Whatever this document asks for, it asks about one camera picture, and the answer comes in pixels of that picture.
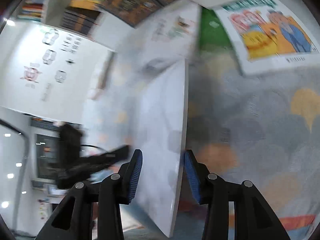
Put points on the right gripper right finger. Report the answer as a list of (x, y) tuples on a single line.
[(210, 189)]

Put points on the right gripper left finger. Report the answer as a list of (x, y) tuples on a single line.
[(117, 189)]

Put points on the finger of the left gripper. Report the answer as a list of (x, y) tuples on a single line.
[(112, 154)]

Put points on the brown Aesop fables book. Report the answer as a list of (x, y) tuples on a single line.
[(103, 75)]

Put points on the green poetry book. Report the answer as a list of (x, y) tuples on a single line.
[(212, 35)]

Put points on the white wisdom stories book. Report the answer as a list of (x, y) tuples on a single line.
[(172, 34)]

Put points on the patterned grey rug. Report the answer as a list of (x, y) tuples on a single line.
[(261, 128)]

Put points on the white bookshelf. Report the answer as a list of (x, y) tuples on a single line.
[(77, 16)]

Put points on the dark ornate encyclopedia book lower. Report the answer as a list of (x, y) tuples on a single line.
[(131, 12)]

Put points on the Lunyu teal title book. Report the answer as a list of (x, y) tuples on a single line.
[(267, 36)]

